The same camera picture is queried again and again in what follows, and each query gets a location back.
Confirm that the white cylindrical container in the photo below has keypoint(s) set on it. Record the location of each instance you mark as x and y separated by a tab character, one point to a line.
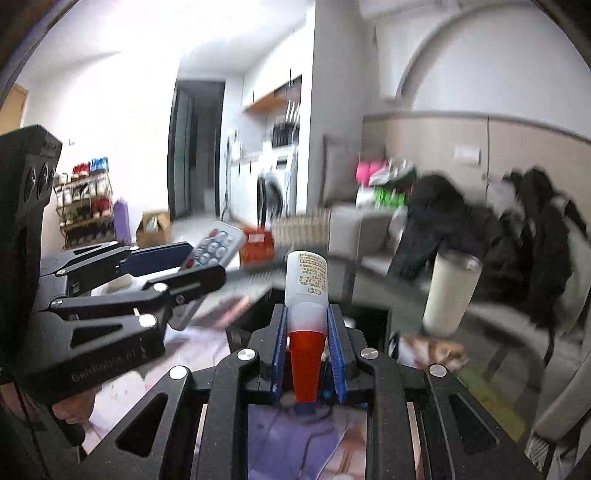
113	284

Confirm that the black coat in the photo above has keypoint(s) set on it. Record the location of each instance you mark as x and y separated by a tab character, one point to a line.
540	221

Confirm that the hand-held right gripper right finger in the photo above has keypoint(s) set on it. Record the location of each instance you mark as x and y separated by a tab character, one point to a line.
336	355

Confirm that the white trash bin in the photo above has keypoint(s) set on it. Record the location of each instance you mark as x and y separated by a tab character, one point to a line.
210	196

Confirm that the black kitchen appliance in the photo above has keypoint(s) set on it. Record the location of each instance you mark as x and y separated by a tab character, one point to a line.
282	134

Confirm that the grey garment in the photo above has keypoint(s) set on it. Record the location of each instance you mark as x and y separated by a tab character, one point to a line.
572	258

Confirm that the cardboard box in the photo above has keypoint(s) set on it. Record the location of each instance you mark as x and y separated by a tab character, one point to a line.
154	230

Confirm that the white base cabinet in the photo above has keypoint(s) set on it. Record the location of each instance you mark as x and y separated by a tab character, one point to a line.
244	184

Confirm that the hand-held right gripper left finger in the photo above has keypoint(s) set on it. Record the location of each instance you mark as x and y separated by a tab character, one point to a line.
281	350

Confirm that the white wall cabinets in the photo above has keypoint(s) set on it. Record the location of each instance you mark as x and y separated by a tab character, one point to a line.
277	64

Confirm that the person's left hand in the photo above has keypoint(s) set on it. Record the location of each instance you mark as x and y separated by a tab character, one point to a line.
74	408

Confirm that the mop on stand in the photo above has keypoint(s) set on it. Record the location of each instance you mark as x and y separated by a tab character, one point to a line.
227	184

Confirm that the pink plush toy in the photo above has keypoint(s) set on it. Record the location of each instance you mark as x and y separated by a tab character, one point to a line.
367	173

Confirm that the white tube with orange cap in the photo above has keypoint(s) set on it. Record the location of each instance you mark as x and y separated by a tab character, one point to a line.
307	277

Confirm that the purple rolled mat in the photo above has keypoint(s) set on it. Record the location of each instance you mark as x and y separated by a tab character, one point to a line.
122	221

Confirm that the grey sofa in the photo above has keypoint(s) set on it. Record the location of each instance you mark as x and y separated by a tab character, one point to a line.
364	230

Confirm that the black door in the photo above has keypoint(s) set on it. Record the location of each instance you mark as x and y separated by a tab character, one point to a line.
194	152

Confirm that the printed desk mat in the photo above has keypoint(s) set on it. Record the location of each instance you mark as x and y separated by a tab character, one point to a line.
295	443

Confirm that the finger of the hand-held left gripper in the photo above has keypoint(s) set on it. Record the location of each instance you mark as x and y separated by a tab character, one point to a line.
157	258
198	279

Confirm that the grey pillow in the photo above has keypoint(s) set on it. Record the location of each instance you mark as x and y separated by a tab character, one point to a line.
339	170

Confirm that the white washing machine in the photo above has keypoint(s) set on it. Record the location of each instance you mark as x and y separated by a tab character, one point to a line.
277	189

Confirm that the black and white bag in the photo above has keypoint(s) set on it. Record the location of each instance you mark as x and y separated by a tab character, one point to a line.
397	173

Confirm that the white woven basket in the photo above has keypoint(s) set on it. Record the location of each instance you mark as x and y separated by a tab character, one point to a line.
300	226

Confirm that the white tumbler cup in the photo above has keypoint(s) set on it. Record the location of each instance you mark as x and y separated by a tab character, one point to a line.
450	295

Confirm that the white wall socket plate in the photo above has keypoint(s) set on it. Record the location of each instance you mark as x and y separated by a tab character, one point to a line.
467	154

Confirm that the red box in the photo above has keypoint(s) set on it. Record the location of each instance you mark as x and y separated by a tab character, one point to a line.
258	244

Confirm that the black storage basket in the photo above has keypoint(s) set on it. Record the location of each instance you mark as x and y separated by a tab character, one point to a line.
369	323

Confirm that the green and white bag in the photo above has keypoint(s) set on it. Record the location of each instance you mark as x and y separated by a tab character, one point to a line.
383	196

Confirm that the white remote control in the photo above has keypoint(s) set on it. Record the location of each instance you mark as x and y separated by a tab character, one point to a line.
217	244

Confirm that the shoe rack with shoes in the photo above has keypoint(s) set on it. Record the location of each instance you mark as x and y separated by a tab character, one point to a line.
85	203

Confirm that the dish rack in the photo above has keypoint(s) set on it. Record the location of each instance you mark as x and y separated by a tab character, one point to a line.
292	110

